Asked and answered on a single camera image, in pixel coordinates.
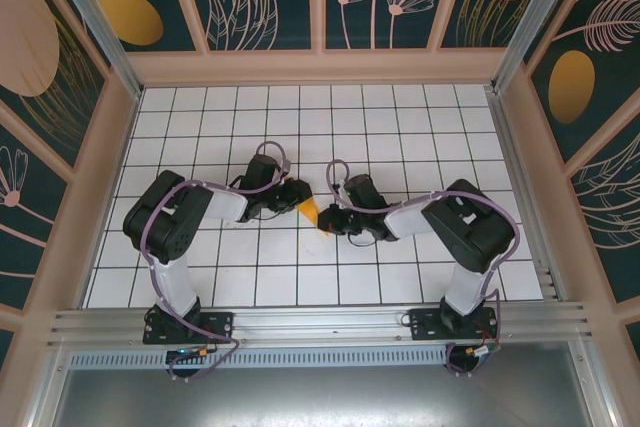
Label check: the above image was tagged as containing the orange square paper sheet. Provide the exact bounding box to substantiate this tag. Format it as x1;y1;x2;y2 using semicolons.
295;196;331;239

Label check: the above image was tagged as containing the small power connector board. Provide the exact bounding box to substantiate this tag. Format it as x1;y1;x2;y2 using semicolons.
164;345;221;363
462;344;501;363

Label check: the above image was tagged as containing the grey metal panel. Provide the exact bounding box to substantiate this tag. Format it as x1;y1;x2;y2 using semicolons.
29;366;616;427

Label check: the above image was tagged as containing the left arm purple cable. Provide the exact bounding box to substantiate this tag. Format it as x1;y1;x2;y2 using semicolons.
141;140;294;383

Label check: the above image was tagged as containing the aluminium mounting rail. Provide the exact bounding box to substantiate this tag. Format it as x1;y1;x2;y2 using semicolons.
47;302;596;348

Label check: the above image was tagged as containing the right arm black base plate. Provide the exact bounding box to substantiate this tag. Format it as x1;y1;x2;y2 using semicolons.
408;306;501;341

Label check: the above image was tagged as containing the aluminium side rail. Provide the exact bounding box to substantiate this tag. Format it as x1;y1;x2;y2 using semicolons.
487;89;569;303

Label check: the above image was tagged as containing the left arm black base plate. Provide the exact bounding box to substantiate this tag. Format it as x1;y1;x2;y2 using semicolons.
143;311;236;346

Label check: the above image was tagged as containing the grey slotted cable duct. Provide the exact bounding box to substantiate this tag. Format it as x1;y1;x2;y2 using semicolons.
64;346;451;369

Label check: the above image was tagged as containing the aluminium frame post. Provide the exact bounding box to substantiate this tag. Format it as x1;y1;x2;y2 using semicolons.
39;0;144;101
489;0;571;93

